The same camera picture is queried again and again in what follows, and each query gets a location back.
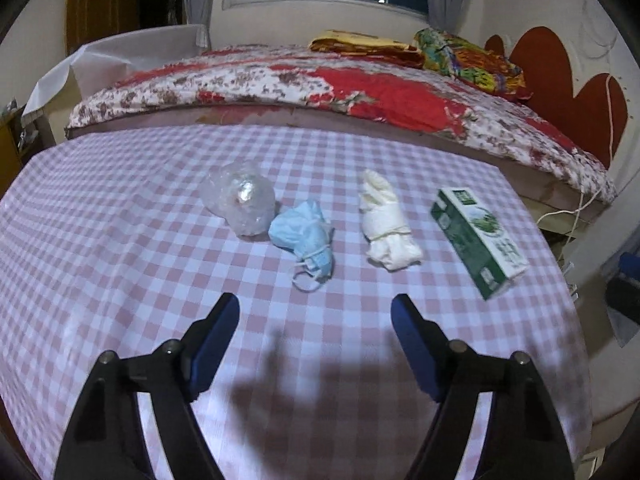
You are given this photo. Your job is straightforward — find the white charging cable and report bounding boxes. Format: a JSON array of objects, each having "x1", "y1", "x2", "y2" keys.
[{"x1": 537, "y1": 71, "x2": 616, "y2": 233}]

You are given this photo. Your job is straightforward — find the brown wooden door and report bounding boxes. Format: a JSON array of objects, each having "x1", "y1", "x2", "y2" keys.
[{"x1": 65, "y1": 0, "x2": 174, "y2": 56}]

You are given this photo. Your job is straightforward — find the green white milk carton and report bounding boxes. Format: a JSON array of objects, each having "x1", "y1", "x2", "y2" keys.
[{"x1": 431, "y1": 188, "x2": 529, "y2": 300}]

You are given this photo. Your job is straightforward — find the red floral bed quilt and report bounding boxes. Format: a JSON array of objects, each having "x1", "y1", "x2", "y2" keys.
[{"x1": 67, "y1": 44, "x2": 617, "y2": 204}]

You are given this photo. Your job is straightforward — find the colourful patterned pillow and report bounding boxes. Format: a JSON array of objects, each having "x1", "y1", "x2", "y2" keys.
[{"x1": 413, "y1": 26, "x2": 533, "y2": 101}]

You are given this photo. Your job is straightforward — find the white tissue bundle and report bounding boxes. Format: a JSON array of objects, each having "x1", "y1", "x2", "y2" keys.
[{"x1": 359, "y1": 169, "x2": 423, "y2": 272}]

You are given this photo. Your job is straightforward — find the red heart-shaped headboard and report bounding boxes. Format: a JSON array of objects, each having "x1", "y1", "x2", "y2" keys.
[{"x1": 508, "y1": 26, "x2": 628, "y2": 168}]

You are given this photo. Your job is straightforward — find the white cloth covered furniture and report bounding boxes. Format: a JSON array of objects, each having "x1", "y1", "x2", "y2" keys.
[{"x1": 22, "y1": 24, "x2": 209, "y2": 125}]

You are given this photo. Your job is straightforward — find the blue face mask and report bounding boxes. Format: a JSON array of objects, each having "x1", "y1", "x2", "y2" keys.
[{"x1": 268, "y1": 200, "x2": 334, "y2": 294}]

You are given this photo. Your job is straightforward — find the pink checkered tablecloth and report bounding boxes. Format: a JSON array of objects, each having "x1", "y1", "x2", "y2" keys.
[{"x1": 1, "y1": 126, "x2": 592, "y2": 479}]

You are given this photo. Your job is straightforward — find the yellow folded blanket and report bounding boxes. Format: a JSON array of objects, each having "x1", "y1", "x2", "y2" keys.
[{"x1": 309, "y1": 29, "x2": 424, "y2": 68}]

